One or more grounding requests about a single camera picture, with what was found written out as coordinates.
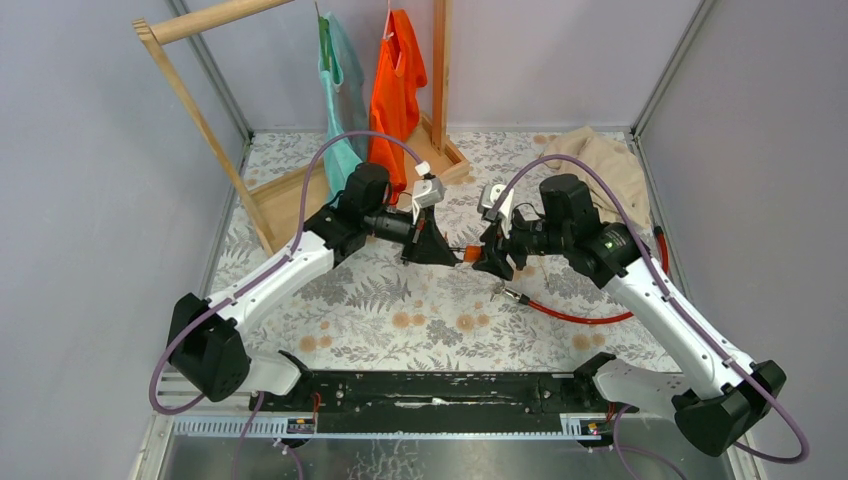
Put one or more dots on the orange black padlock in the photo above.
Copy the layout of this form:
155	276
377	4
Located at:
469	253

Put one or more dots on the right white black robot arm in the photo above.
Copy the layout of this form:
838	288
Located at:
718	395

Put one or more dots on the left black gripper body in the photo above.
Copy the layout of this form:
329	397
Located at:
419	220

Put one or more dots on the teal shirt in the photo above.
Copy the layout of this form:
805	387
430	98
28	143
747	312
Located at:
345	107

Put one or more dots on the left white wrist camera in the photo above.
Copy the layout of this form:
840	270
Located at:
426	192

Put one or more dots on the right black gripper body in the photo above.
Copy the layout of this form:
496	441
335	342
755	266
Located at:
523	240

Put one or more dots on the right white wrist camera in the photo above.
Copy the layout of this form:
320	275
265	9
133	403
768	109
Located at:
496	206

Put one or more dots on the white pink clothes hanger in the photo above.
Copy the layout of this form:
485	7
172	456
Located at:
394	55

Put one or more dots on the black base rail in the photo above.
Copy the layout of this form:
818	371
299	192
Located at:
427	402

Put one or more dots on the orange shirt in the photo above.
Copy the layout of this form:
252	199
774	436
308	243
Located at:
394	108

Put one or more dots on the floral patterned mat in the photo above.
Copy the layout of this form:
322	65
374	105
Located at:
373	313

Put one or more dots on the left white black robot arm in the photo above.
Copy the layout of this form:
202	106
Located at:
206	336

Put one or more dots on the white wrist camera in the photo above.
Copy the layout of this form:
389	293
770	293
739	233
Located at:
496	206
426	192

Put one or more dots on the beige crumpled cloth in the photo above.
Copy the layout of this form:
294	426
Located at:
614	163

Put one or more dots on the green clothes hanger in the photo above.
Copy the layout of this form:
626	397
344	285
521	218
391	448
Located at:
325	63

